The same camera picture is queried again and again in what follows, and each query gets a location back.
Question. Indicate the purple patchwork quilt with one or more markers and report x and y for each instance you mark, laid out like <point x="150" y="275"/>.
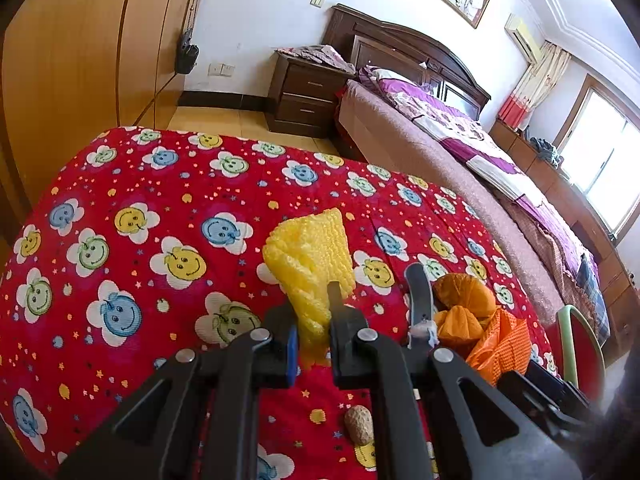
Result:
<point x="450" y="115"/>

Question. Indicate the purple pillow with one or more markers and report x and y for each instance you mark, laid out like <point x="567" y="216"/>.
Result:
<point x="395" y="77"/>

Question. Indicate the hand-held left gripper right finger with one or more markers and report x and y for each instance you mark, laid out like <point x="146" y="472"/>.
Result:
<point x="345" y="350"/>

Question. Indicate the window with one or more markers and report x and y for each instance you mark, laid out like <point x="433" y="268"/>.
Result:
<point x="600" y="160"/>

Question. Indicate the red smiley flower blanket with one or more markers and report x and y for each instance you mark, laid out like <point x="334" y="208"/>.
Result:
<point x="125" y="185"/>

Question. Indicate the dark wooden nightstand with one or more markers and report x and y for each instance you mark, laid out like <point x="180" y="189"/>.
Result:
<point x="305" y="95"/>

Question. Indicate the black hanging bag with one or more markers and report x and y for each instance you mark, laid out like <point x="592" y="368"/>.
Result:
<point x="186" y="57"/>

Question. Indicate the dark clothes pile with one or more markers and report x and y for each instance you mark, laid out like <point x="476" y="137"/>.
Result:
<point x="545" y="150"/>

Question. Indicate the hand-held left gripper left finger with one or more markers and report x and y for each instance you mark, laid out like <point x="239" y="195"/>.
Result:
<point x="292" y="355"/>

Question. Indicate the air conditioner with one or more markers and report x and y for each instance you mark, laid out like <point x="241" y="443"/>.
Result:
<point x="522" y="40"/>

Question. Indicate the yellow foam net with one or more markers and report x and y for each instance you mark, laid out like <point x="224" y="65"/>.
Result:
<point x="310" y="260"/>

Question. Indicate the cream and red curtain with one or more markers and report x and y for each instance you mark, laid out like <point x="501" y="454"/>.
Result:
<point x="535" y="85"/>

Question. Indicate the wooden wardrobe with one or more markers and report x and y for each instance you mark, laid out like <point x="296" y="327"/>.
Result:
<point x="75" y="60"/>

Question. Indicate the blue plaid cloth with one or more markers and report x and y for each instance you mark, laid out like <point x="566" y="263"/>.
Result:
<point x="592" y="290"/>

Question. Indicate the wall socket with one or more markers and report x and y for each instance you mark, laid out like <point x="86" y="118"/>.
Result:
<point x="221" y="70"/>

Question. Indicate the low wooden cabinet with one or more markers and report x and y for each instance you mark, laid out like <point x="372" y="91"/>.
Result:
<point x="520" y="150"/>

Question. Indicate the green framed red chair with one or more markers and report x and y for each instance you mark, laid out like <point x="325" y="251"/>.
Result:
<point x="587" y="355"/>

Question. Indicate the bed with pink cover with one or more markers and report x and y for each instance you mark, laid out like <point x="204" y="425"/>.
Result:
<point x="400" y="130"/>

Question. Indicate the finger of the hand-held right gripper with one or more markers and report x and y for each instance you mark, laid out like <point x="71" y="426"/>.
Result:
<point x="420" y="300"/>

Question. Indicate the peanut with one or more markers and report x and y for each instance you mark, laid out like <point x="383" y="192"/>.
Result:
<point x="359" y="425"/>

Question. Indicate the dark wooden headboard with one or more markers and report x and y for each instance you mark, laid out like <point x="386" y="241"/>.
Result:
<point x="390" y="40"/>

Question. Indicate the pink patterned clothes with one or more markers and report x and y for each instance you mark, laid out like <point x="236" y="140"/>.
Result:
<point x="315" y="54"/>

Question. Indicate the orange plastic bag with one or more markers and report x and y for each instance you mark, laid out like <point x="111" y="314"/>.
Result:
<point x="462" y="292"/>

